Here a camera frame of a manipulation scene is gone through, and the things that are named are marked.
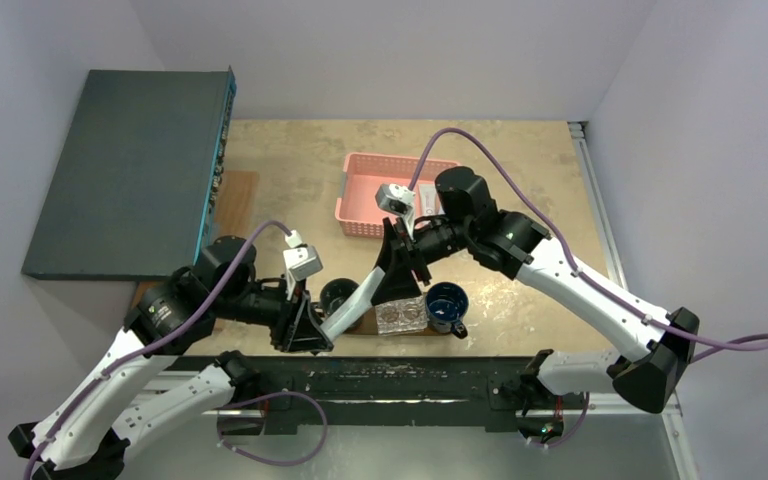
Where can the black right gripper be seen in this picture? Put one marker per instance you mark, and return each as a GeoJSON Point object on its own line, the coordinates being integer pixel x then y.
{"type": "Point", "coordinates": [411, 248]}

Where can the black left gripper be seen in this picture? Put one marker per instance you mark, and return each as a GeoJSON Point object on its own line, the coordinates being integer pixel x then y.
{"type": "Point", "coordinates": [305, 331]}

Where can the clear crystal toothbrush holder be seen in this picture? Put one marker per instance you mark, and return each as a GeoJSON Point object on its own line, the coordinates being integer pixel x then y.
{"type": "Point", "coordinates": [406, 316]}

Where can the white grey toothpaste tube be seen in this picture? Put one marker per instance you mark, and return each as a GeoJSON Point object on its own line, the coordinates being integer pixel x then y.
{"type": "Point", "coordinates": [354, 308]}

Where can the dark green grey mug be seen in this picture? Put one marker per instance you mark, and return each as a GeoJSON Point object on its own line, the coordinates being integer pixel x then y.
{"type": "Point", "coordinates": [334, 293]}

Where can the navy blue mug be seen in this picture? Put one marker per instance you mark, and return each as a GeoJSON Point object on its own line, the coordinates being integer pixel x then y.
{"type": "Point", "coordinates": [446, 304]}

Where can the oval dark wooden tray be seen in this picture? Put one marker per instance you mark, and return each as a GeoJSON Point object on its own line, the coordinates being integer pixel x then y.
{"type": "Point", "coordinates": [367, 326]}

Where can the pink perforated plastic basket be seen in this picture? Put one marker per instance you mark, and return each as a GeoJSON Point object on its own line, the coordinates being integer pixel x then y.
{"type": "Point", "coordinates": [356, 208]}

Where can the white red toothpaste tube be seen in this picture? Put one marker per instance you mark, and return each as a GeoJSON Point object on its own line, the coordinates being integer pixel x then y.
{"type": "Point", "coordinates": [428, 199]}

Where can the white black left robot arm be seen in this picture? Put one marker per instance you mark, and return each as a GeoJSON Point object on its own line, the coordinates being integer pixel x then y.
{"type": "Point", "coordinates": [100, 426]}

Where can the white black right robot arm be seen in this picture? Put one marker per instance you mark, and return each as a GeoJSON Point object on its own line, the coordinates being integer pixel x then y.
{"type": "Point", "coordinates": [650, 345]}

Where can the light wooden base board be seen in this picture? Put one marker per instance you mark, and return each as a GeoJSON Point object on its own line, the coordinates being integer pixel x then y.
{"type": "Point", "coordinates": [233, 208]}

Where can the dark grey shelf board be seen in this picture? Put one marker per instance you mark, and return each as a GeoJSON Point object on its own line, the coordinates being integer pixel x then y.
{"type": "Point", "coordinates": [133, 194]}

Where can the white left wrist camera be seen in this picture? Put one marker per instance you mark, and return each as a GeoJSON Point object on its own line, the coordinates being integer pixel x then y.
{"type": "Point", "coordinates": [301, 261]}

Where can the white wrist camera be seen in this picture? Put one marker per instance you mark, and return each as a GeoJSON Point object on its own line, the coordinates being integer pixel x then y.
{"type": "Point", "coordinates": [399, 202]}
{"type": "Point", "coordinates": [301, 261]}

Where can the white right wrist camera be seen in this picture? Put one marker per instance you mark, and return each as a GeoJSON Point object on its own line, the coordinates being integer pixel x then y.
{"type": "Point", "coordinates": [399, 202]}

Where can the aluminium frame rail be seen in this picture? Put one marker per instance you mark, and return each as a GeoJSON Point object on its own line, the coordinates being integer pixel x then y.
{"type": "Point", "coordinates": [609, 232]}

